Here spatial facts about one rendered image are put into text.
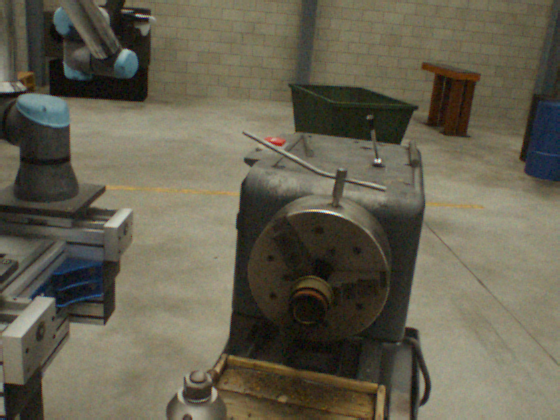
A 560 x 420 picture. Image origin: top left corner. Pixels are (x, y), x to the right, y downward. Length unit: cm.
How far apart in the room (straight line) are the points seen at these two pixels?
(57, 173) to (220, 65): 988
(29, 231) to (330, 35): 1019
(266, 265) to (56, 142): 56
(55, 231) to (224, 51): 989
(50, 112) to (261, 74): 997
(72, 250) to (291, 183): 55
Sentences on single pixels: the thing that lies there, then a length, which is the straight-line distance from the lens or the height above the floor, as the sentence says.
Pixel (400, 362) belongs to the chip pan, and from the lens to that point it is 209.
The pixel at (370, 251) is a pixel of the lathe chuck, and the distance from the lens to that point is 126.
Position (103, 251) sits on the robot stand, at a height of 105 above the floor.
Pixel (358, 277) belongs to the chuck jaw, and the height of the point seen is 111.
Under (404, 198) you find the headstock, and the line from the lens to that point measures 140.
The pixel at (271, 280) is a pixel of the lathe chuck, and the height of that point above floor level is 106.
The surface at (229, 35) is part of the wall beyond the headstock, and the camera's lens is 1122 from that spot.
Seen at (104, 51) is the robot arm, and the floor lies 150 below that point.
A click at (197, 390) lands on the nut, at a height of 117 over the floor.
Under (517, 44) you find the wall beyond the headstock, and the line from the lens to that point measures 1263.
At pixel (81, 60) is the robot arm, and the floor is 146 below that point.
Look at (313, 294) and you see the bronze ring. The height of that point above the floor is 111.
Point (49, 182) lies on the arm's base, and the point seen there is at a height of 121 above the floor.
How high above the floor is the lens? 163
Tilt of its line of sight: 19 degrees down
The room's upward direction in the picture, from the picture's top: 5 degrees clockwise
